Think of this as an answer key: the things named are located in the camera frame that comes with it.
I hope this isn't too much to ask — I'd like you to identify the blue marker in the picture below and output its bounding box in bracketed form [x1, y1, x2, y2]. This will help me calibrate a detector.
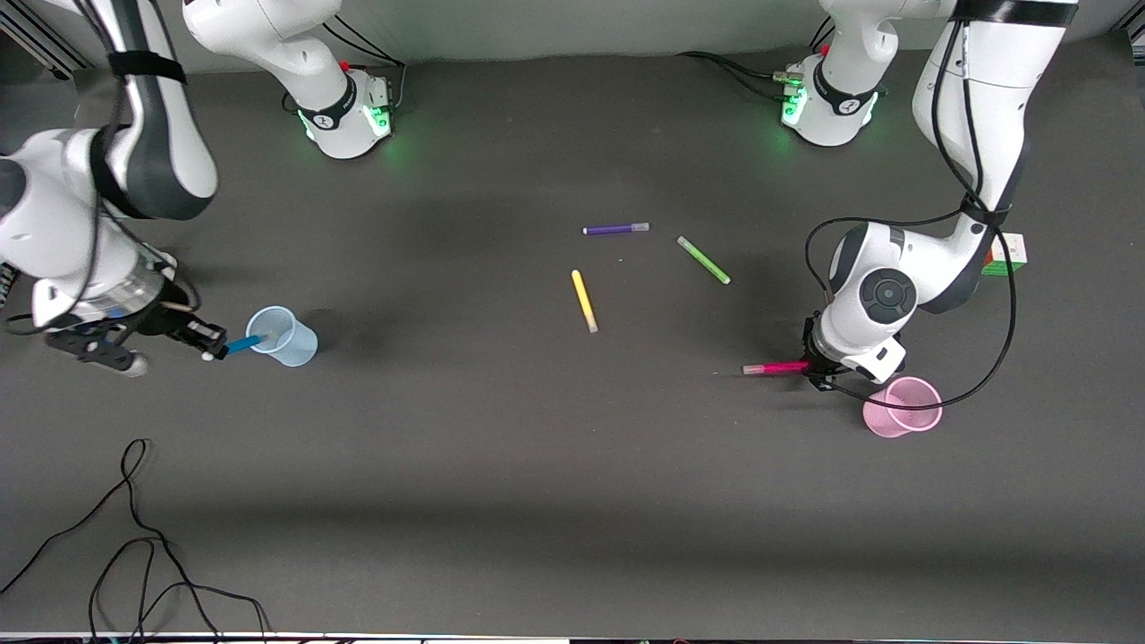
[202, 334, 269, 361]

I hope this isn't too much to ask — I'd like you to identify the light blue plastic cup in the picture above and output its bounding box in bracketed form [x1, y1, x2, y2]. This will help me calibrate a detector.
[246, 306, 318, 368]

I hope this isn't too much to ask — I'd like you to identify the colourful cube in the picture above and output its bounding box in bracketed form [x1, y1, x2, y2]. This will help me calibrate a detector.
[981, 233, 1028, 276]

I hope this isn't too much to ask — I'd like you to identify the aluminium frame rail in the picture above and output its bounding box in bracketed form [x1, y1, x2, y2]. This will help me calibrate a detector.
[0, 11, 83, 80]

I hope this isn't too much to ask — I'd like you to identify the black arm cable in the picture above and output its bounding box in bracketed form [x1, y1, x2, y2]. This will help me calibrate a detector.
[803, 13, 1021, 414]
[4, 0, 202, 336]

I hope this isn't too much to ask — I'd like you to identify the black base cable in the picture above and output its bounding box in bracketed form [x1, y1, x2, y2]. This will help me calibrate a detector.
[677, 18, 837, 101]
[282, 13, 409, 115]

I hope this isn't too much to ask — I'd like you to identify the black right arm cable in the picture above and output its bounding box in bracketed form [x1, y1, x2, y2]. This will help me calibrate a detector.
[4, 0, 202, 336]

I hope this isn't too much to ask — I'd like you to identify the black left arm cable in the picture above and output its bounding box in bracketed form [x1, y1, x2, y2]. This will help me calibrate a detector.
[803, 13, 1021, 414]

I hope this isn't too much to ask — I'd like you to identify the yellow marker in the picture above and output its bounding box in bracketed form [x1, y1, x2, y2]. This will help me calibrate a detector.
[572, 269, 598, 335]

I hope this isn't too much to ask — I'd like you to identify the black right base cable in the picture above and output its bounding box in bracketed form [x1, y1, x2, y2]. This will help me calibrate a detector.
[282, 13, 409, 115]

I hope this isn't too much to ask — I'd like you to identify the pink plastic cup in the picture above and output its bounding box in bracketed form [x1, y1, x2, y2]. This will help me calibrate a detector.
[862, 377, 944, 439]

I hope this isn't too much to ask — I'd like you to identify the loose black cable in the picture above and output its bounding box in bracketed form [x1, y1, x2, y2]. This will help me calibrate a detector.
[0, 438, 269, 644]

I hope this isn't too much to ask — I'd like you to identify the black left base cable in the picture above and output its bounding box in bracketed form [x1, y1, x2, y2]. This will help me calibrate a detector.
[677, 18, 837, 101]

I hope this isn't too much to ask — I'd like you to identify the green marker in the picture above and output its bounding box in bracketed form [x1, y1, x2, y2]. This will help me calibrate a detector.
[677, 236, 732, 285]

